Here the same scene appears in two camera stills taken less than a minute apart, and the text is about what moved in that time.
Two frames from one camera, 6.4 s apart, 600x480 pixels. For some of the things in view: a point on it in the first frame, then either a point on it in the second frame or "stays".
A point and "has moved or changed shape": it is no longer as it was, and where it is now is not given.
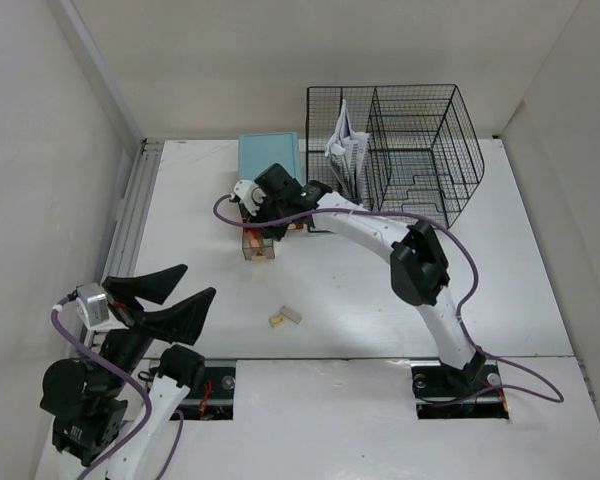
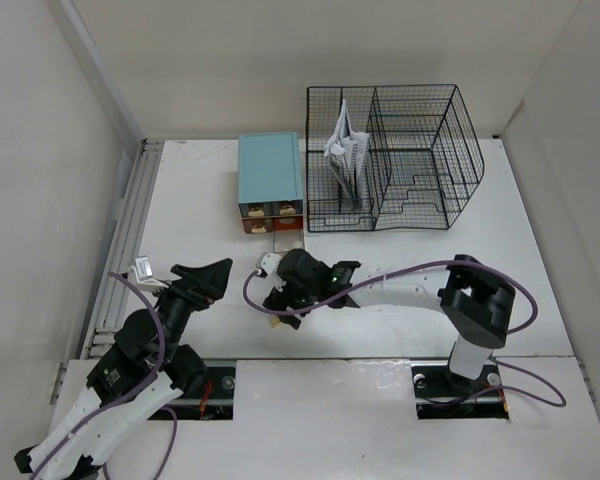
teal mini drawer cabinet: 257,152 has moved or changed shape
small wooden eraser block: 276,321 stays
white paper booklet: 346,148 stays
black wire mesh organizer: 423,153 stays
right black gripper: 275,233 to 281,299
